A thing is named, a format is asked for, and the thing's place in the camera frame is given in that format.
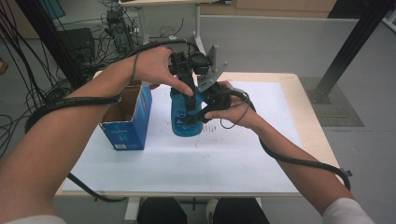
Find white left sleeve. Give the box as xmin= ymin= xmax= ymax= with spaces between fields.
xmin=4 ymin=214 xmax=68 ymax=224

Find blue bottle with white cap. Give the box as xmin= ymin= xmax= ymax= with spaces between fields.
xmin=169 ymin=87 xmax=207 ymax=138

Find white table leg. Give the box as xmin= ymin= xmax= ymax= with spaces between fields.
xmin=121 ymin=196 xmax=142 ymax=224

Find blue cardboard box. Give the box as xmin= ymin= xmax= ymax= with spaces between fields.
xmin=98 ymin=80 xmax=153 ymax=152

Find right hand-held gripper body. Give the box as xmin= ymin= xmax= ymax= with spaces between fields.
xmin=197 ymin=61 xmax=233 ymax=112

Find tangle of black floor cables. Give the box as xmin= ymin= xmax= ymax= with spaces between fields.
xmin=0 ymin=0 xmax=148 ymax=160

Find thin black right wrist strap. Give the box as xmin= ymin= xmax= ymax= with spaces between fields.
xmin=219 ymin=92 xmax=252 ymax=131

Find light wooden table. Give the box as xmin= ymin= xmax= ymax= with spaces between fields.
xmin=55 ymin=71 xmax=341 ymax=199

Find person's left hand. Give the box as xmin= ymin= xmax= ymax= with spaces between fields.
xmin=132 ymin=46 xmax=194 ymax=98

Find grey floor mat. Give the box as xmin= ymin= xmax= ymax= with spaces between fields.
xmin=298 ymin=76 xmax=365 ymax=128

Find black metal post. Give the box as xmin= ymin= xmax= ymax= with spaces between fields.
xmin=14 ymin=0 xmax=90 ymax=94
xmin=307 ymin=0 xmax=396 ymax=105

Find thin black wrist strap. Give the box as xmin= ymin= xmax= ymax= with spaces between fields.
xmin=130 ymin=50 xmax=142 ymax=86
xmin=219 ymin=92 xmax=252 ymax=131

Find person's right hand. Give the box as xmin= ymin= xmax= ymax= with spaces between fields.
xmin=204 ymin=79 xmax=263 ymax=131

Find black corrugated left gripper cable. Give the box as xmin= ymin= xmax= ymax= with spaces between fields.
xmin=23 ymin=38 xmax=202 ymax=203

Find person's legs in black trousers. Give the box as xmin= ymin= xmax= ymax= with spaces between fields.
xmin=136 ymin=197 xmax=271 ymax=224

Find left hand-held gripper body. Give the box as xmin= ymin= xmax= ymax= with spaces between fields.
xmin=169 ymin=45 xmax=219 ymax=95

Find thin black left wrist strap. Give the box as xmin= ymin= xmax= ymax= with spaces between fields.
xmin=130 ymin=50 xmax=142 ymax=86

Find white right sleeve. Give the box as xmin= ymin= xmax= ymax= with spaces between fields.
xmin=321 ymin=197 xmax=375 ymax=224

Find white desk with legs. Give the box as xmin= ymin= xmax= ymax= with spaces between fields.
xmin=118 ymin=0 xmax=233 ymax=63

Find black box on floor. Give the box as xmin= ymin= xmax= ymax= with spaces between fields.
xmin=56 ymin=27 xmax=96 ymax=63

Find white foam mat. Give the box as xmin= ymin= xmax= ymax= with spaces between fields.
xmin=61 ymin=79 xmax=304 ymax=194

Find white sleeve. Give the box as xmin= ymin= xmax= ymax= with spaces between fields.
xmin=321 ymin=197 xmax=375 ymax=224
xmin=4 ymin=214 xmax=68 ymax=224

